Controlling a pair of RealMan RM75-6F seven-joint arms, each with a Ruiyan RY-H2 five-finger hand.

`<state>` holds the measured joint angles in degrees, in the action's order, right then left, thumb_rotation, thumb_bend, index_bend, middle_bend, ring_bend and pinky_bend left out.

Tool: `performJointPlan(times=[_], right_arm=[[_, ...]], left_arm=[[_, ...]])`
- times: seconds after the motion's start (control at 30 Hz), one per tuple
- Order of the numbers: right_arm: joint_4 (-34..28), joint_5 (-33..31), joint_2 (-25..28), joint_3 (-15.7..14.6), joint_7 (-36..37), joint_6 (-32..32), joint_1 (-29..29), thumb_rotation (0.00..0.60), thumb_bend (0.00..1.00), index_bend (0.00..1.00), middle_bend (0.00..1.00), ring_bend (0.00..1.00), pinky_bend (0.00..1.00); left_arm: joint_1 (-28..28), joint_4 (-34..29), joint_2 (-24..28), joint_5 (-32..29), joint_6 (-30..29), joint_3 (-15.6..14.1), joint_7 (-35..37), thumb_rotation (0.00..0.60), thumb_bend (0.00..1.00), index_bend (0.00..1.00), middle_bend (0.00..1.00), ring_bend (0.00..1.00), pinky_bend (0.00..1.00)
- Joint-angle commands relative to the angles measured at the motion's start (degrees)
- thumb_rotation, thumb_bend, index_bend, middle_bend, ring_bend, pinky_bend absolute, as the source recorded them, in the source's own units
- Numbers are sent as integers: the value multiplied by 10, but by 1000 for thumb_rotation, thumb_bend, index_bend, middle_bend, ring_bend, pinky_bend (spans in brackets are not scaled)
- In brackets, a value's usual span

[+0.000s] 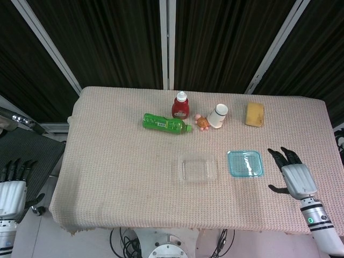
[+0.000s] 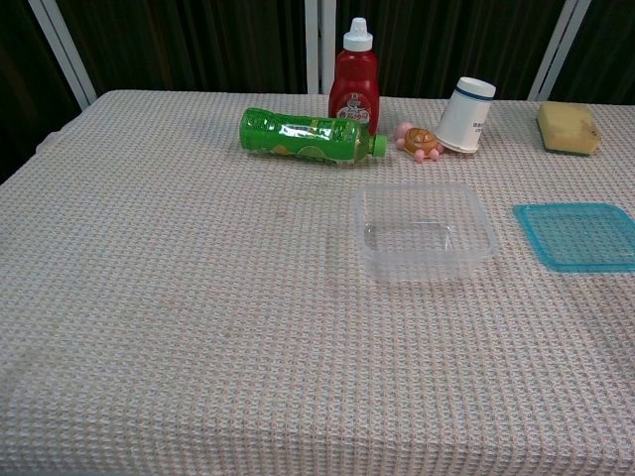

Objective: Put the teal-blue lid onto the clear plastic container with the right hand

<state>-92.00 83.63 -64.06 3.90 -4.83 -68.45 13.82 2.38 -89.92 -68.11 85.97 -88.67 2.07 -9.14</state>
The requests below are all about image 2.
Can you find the blue translucent container lid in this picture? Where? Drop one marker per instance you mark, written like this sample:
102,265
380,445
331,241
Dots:
575,238

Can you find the clear plastic food container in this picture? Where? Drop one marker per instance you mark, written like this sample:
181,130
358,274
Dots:
421,238

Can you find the pink waffle-weave tablecloth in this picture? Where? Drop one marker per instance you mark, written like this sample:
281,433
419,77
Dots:
198,297

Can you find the green plastic drink bottle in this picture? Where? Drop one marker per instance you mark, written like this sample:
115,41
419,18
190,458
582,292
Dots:
297,136

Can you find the pink orange turtle toy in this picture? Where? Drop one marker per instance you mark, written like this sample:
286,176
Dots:
419,140

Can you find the red ketchup squeeze bottle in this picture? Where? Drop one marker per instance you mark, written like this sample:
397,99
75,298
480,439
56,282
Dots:
353,79

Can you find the white paper cup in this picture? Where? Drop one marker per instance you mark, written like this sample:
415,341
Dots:
464,119

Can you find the dark ribbed backdrop panel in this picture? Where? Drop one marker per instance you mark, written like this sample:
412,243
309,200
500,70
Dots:
436,39
610,49
188,44
20,74

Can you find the yellow sponge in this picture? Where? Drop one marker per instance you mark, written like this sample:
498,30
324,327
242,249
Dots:
565,126

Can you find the white frame post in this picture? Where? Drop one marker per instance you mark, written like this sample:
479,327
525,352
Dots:
63,54
558,49
311,44

